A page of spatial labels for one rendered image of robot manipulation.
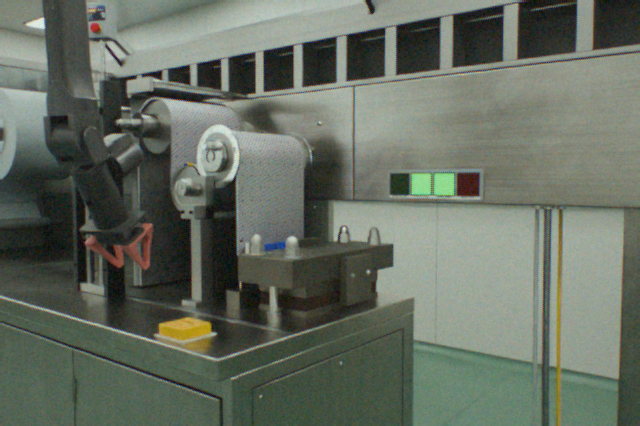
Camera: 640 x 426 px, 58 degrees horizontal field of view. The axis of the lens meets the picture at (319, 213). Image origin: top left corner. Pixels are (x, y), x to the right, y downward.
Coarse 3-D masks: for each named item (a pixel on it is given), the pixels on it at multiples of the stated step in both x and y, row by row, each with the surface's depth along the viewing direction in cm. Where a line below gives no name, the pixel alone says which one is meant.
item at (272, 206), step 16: (240, 176) 133; (256, 176) 137; (272, 176) 141; (288, 176) 146; (240, 192) 133; (256, 192) 137; (272, 192) 141; (288, 192) 146; (240, 208) 133; (256, 208) 137; (272, 208) 142; (288, 208) 146; (240, 224) 133; (256, 224) 137; (272, 224) 142; (288, 224) 146; (272, 240) 142
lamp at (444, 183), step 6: (438, 174) 136; (444, 174) 135; (450, 174) 134; (438, 180) 136; (444, 180) 135; (450, 180) 134; (438, 186) 136; (444, 186) 135; (450, 186) 134; (438, 192) 136; (444, 192) 135; (450, 192) 134
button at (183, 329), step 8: (176, 320) 111; (184, 320) 111; (192, 320) 111; (200, 320) 111; (160, 328) 109; (168, 328) 107; (176, 328) 106; (184, 328) 106; (192, 328) 107; (200, 328) 108; (208, 328) 110; (168, 336) 107; (176, 336) 106; (184, 336) 105; (192, 336) 107; (200, 336) 108
